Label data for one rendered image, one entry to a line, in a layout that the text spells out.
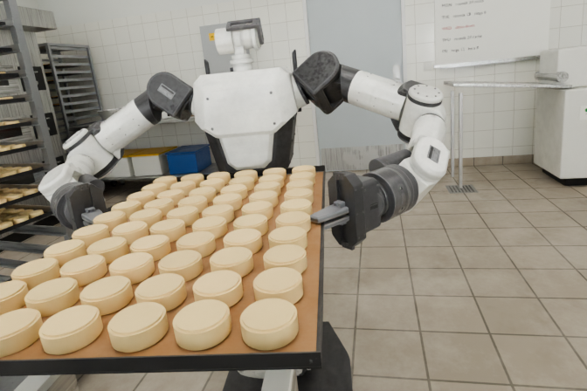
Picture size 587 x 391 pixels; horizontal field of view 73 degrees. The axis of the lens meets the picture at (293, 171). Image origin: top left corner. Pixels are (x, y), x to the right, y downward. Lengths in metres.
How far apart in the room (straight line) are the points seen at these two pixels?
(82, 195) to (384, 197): 0.54
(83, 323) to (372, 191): 0.43
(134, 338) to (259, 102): 0.73
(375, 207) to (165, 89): 0.69
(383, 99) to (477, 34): 3.81
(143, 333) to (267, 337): 0.11
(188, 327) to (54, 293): 0.18
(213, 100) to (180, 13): 4.23
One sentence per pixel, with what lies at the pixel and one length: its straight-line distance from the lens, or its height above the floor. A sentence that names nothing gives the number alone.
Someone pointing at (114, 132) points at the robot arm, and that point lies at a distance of 1.19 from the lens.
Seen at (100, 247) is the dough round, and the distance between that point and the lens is 0.59.
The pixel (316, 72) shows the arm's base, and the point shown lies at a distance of 1.04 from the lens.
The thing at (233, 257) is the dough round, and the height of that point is 1.02.
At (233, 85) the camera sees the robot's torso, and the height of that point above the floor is 1.21.
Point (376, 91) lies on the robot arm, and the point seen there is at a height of 1.16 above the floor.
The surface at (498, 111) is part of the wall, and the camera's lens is 4.88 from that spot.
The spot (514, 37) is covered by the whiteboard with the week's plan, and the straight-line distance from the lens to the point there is 4.86.
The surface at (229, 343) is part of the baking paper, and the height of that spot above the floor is 1.00.
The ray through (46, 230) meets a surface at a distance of 1.97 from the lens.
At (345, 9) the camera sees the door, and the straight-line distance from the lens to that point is 4.74.
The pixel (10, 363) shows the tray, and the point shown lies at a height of 1.01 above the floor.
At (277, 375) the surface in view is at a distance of 0.49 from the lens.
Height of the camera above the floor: 1.22
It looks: 14 degrees down
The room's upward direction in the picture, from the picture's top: 6 degrees counter-clockwise
